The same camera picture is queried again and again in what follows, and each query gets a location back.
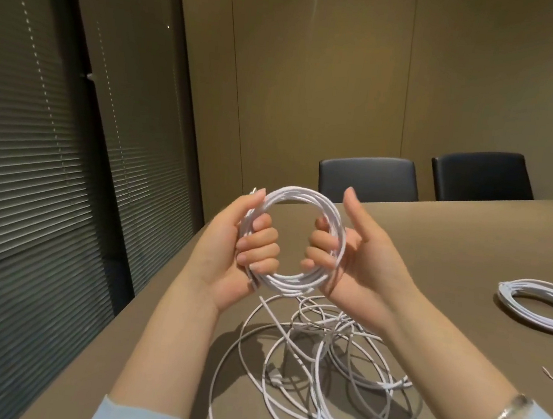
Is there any person's left hand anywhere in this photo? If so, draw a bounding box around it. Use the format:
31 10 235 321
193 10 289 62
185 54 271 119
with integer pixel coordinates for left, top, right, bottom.
179 181 289 321

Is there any person's right hand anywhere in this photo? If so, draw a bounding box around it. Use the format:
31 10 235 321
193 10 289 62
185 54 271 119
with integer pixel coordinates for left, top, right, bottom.
293 182 431 335

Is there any white cable bundle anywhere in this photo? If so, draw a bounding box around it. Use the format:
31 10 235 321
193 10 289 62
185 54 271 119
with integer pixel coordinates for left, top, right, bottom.
231 179 354 304

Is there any pile of white cables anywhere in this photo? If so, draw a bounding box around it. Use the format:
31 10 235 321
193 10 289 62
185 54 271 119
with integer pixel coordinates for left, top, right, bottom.
206 284 474 419

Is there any person's left forearm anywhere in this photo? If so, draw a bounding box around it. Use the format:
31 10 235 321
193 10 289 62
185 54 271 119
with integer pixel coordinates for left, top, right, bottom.
83 266 225 419

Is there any dark meeting chair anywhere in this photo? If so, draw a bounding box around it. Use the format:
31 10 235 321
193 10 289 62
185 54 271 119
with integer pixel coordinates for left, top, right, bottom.
314 149 424 212
426 143 540 213

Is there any brown table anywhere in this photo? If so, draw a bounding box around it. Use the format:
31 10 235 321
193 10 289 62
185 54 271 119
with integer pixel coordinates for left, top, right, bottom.
28 139 553 419

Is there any glass partition with grey blinds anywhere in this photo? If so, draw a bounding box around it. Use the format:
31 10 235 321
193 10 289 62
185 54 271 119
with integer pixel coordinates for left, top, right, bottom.
0 0 231 419

